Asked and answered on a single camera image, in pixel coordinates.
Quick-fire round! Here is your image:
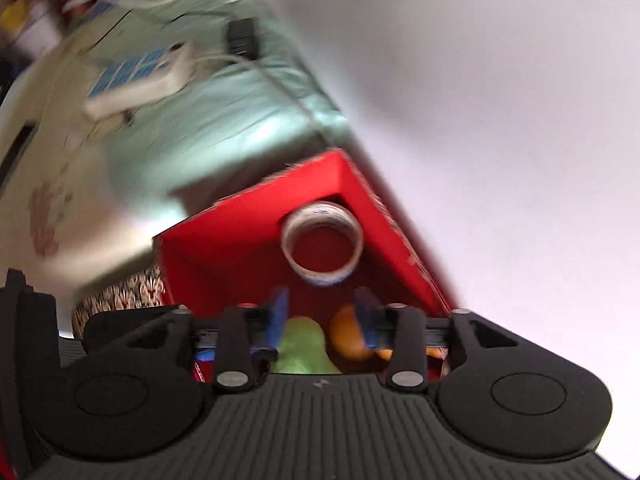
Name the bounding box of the pale green cloth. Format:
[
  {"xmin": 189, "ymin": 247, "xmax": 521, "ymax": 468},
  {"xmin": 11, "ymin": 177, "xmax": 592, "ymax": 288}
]
[{"xmin": 78, "ymin": 0, "xmax": 352, "ymax": 218}]

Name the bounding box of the white cable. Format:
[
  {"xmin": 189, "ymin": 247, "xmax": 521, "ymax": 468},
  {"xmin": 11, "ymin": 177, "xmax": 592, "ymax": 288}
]
[{"xmin": 49, "ymin": 0, "xmax": 334, "ymax": 146}]

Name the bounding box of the large printed tape roll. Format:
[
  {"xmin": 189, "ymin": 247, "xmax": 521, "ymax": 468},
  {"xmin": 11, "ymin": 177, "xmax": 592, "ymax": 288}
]
[{"xmin": 281, "ymin": 200, "xmax": 363, "ymax": 287}]

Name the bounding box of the black power adapter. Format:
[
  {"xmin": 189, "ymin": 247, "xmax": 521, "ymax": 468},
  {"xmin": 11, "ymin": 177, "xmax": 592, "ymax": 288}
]
[{"xmin": 226, "ymin": 18, "xmax": 260, "ymax": 61}]

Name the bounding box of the green caterpillar plush toy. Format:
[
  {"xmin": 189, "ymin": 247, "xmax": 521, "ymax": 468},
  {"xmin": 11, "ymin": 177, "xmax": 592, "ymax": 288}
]
[{"xmin": 271, "ymin": 316, "xmax": 341, "ymax": 375}]

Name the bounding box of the brown gourd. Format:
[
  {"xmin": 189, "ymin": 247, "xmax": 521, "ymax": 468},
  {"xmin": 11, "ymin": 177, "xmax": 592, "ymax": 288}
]
[{"xmin": 330, "ymin": 304, "xmax": 451, "ymax": 361}]

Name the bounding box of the white power strip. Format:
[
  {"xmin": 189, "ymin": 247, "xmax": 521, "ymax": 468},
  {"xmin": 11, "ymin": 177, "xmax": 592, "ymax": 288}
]
[{"xmin": 82, "ymin": 41, "xmax": 194, "ymax": 120}]

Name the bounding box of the large red cardboard box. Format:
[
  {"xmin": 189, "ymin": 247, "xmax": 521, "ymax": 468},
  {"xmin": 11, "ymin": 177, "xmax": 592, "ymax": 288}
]
[{"xmin": 152, "ymin": 147, "xmax": 459, "ymax": 380}]

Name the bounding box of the floral patterned table cloth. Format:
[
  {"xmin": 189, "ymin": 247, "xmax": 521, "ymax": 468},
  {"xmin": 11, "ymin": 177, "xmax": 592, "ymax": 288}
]
[{"xmin": 70, "ymin": 264, "xmax": 165, "ymax": 339}]

